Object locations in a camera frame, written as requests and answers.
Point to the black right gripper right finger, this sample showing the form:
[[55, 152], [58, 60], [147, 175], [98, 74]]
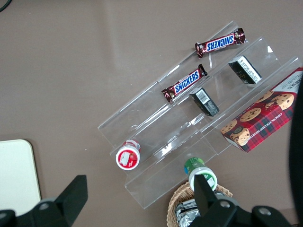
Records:
[[203, 194]]

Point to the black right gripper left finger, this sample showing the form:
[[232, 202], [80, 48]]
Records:
[[75, 191]]

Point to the oval tan wicker basket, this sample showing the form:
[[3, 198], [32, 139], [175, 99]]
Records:
[[176, 201]]

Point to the cream plastic tray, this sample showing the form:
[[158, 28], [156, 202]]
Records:
[[16, 170]]

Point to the silver foil packet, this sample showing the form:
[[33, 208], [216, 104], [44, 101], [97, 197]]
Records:
[[187, 205], [185, 218]]

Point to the green yogurt cup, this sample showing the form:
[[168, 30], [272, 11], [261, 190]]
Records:
[[195, 165]]

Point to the red strawberry yogurt cup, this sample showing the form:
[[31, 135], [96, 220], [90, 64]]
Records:
[[127, 158]]

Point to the red tartan cookie box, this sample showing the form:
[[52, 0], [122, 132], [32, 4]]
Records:
[[260, 123]]

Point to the small black carton box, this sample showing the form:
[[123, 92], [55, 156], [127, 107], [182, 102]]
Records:
[[204, 101], [245, 69]]

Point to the clear acrylic stepped display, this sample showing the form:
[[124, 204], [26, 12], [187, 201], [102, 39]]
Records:
[[154, 113]]

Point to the Snickers chocolate bar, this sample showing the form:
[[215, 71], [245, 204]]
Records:
[[220, 42], [185, 84]]

